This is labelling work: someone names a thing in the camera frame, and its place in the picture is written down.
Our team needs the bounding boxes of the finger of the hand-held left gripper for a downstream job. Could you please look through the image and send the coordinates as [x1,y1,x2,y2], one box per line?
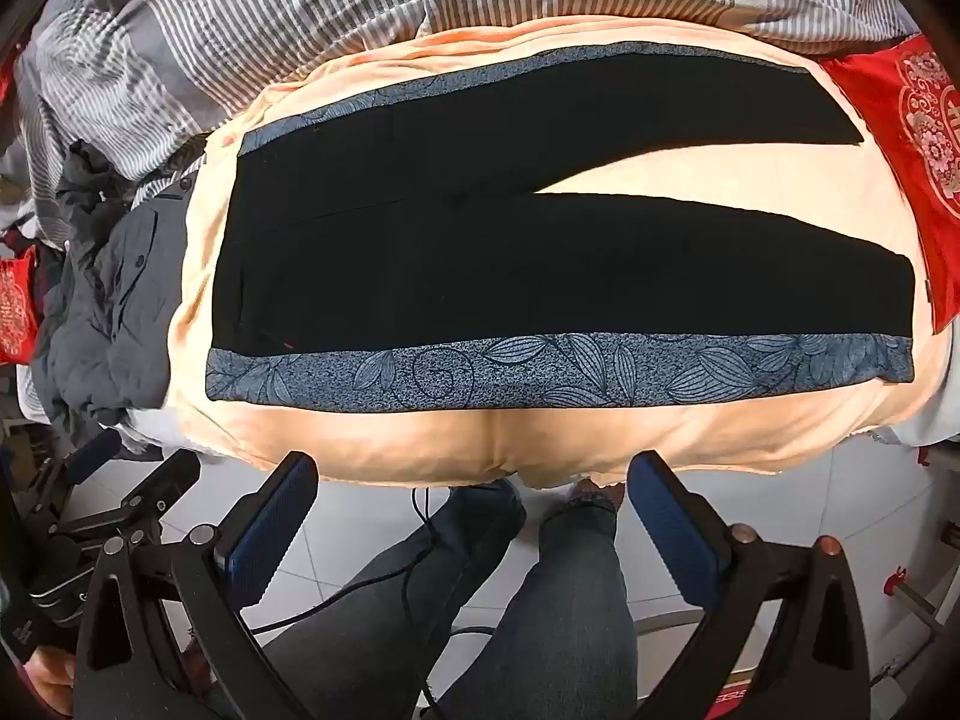
[46,454,205,542]
[58,427,125,494]

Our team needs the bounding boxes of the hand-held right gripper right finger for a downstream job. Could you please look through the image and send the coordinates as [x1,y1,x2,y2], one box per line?
[627,450,875,720]

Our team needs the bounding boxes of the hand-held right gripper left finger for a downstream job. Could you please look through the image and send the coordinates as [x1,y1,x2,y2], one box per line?
[73,450,320,720]

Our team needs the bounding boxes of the person's right leg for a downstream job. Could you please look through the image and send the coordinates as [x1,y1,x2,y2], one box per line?
[435,499,640,720]

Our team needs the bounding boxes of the grey striped duvet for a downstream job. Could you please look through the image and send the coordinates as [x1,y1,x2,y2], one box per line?
[0,0,927,241]

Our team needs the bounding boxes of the black cable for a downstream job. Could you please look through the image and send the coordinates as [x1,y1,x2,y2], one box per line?
[247,486,481,720]

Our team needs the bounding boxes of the black pants with floral trim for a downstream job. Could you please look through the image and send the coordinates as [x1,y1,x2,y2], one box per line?
[204,45,917,406]

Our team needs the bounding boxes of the dark crumpled garment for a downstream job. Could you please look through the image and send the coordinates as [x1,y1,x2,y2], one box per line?
[54,136,142,242]

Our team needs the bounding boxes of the large red patterned cushion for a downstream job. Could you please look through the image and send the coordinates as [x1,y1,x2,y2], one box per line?
[817,34,960,335]

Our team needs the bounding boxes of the person's left leg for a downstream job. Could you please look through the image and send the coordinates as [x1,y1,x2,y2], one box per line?
[255,480,527,720]

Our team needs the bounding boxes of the person's left hand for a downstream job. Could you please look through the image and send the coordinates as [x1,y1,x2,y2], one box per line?
[27,643,77,718]

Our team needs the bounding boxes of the grey button jacket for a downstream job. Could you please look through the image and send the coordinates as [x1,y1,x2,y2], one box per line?
[34,169,205,430]

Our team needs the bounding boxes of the peach blanket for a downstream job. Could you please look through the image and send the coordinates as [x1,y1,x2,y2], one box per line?
[166,15,935,488]

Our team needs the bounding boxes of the metal stand with red clamp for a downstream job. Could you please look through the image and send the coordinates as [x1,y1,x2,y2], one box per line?
[883,568,960,650]

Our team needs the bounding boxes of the small red patterned cushion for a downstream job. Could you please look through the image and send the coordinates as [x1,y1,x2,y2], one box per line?
[0,247,40,365]

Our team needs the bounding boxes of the person's leg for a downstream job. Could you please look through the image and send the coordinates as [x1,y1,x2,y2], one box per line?
[435,499,640,720]
[255,480,527,720]

